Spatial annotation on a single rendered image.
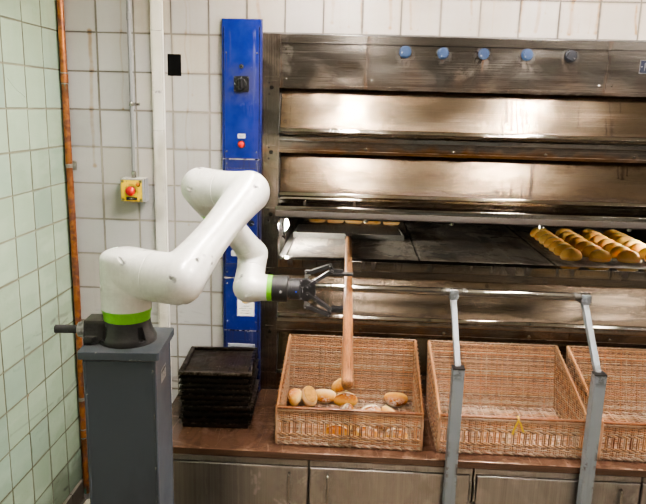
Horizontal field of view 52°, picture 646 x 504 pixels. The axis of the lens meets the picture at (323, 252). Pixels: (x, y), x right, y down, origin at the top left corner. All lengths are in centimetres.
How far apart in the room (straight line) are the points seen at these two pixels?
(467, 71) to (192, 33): 111
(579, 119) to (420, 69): 67
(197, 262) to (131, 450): 54
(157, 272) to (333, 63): 141
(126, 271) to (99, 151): 131
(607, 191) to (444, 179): 66
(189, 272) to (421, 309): 145
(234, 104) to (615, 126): 153
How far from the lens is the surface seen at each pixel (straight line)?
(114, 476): 195
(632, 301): 314
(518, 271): 294
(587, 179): 296
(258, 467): 261
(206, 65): 285
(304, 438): 259
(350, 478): 261
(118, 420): 187
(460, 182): 283
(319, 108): 280
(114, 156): 297
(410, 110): 280
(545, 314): 301
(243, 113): 279
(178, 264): 168
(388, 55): 281
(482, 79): 284
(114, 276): 177
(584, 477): 265
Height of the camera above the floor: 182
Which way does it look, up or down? 12 degrees down
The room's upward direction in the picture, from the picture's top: 2 degrees clockwise
